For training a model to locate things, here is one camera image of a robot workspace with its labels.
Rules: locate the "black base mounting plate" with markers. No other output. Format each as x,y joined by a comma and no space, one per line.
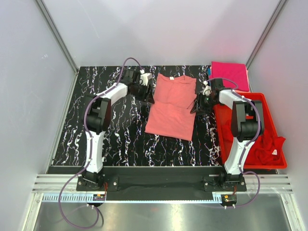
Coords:
161,183

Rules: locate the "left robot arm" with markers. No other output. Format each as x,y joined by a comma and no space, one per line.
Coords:
97,118

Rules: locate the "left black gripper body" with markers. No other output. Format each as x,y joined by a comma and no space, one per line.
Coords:
139,92

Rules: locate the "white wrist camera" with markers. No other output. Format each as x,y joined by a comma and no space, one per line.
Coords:
207,89
144,78

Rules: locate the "red t shirt in bin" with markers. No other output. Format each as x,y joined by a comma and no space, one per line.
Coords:
265,153

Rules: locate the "aluminium corner post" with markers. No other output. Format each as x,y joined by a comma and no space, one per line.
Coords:
266,31
56,34

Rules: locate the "salmon pink t shirt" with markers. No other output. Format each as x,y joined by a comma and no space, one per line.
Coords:
170,115

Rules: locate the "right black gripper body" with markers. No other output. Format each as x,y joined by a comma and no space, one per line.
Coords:
205,102

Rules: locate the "right aluminium corner post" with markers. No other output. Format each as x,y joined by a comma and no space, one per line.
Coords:
266,31

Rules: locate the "magenta folded t shirt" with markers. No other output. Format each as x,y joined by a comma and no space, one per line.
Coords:
232,71

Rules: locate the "left aluminium corner post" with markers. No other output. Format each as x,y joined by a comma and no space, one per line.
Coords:
56,34

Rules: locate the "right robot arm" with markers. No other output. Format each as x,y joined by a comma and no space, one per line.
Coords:
247,124

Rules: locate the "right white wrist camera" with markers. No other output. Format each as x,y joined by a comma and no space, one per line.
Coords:
207,89

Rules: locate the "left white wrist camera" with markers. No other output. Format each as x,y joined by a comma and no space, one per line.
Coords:
144,78

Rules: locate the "white cable duct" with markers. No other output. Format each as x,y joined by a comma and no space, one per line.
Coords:
93,198

